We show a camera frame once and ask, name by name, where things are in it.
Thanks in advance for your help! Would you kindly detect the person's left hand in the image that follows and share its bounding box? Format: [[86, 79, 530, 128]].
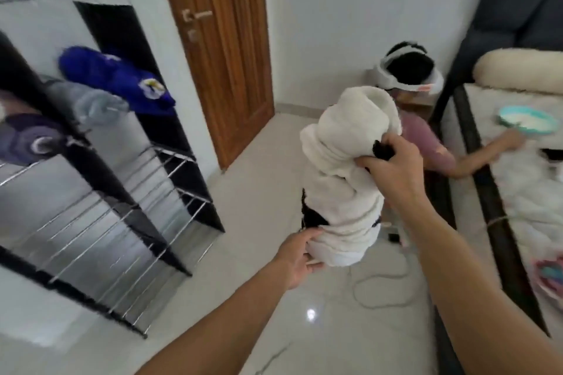
[[274, 228, 325, 292]]

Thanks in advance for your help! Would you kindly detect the person's right hand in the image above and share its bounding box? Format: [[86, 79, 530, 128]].
[[356, 132, 426, 214]]

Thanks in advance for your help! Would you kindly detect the white fluffy blanket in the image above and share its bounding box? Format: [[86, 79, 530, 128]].
[[300, 86, 403, 268]]

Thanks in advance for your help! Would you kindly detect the person's right forearm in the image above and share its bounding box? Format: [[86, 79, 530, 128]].
[[389, 192, 535, 375]]

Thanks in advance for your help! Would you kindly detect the person's left forearm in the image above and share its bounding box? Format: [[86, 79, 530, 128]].
[[134, 256, 292, 375]]

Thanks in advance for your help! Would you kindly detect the small wooden bedside table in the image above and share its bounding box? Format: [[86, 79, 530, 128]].
[[395, 93, 439, 121]]

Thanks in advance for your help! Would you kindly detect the white headset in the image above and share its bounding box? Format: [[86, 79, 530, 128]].
[[373, 42, 445, 97]]

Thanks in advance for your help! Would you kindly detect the teal round bowl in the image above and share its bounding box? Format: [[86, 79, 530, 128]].
[[497, 106, 560, 136]]

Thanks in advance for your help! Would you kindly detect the white fluffy bed cover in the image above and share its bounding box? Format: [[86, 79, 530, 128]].
[[462, 82, 563, 287]]

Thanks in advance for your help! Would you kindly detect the cream bolster pillow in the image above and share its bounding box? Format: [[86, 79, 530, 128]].
[[473, 48, 563, 97]]

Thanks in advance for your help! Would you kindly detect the brown wooden door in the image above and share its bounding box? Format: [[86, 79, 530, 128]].
[[152, 0, 276, 171]]

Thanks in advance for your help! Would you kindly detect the black modular shelf cabinet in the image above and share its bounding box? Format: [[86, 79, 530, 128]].
[[0, 0, 227, 340]]

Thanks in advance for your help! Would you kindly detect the colourful plastic bag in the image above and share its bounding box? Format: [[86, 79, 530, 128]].
[[530, 251, 563, 301]]

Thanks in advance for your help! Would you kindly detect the dark grey headboard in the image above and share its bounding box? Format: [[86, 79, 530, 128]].
[[442, 0, 563, 94]]

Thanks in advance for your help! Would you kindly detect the blue rolled garment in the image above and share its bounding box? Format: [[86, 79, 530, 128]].
[[58, 46, 177, 116]]

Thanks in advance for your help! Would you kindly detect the grey rolled garment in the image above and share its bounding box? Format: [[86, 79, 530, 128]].
[[44, 79, 131, 127]]

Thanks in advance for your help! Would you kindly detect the dark purple rolled garment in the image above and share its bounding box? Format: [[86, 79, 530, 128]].
[[0, 113, 89, 167]]

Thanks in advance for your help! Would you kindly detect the white floor cable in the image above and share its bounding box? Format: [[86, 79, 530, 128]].
[[351, 230, 419, 310]]

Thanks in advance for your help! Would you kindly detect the metal door handle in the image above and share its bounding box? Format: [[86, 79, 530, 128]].
[[182, 9, 214, 25]]

